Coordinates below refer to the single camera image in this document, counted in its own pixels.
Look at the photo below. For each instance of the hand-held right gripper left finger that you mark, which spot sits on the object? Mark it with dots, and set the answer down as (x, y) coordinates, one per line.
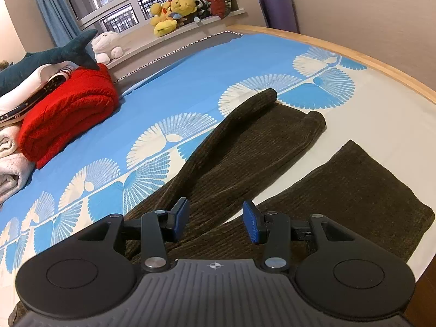
(180, 218)

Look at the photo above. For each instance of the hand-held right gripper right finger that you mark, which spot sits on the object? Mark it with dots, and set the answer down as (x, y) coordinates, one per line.
(252, 223)

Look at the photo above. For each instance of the blue white printed bed sheet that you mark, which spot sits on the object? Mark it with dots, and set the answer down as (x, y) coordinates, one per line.
(170, 92)

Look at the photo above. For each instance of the red folded blanket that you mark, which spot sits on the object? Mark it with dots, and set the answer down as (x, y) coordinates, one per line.
(71, 109)

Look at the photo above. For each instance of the white window sill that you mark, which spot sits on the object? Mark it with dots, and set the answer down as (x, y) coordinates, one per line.
(153, 46)

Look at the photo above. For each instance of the dark patterned folded cloth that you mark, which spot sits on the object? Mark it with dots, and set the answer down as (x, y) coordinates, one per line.
(37, 97)

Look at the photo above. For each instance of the white plush toy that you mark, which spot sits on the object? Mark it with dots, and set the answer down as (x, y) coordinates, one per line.
(105, 46)

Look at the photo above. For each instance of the yellow duck plush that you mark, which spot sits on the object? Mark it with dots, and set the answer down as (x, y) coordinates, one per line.
(163, 20)

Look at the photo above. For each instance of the yellow bear plush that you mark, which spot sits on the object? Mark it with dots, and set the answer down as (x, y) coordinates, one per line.
(184, 6)

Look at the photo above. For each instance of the black white striped plush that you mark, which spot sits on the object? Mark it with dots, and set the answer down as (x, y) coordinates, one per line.
(202, 6)

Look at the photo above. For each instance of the purple rolled mat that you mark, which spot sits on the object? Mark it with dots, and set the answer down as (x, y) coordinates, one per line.
(279, 12)

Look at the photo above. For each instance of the teal shark plush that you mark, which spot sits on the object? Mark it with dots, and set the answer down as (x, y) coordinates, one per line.
(34, 61)

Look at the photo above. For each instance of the blue curtain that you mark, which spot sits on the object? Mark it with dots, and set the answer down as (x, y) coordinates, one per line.
(54, 10)

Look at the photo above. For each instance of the wooden bed frame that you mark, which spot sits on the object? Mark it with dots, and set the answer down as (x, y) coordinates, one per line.
(357, 52)

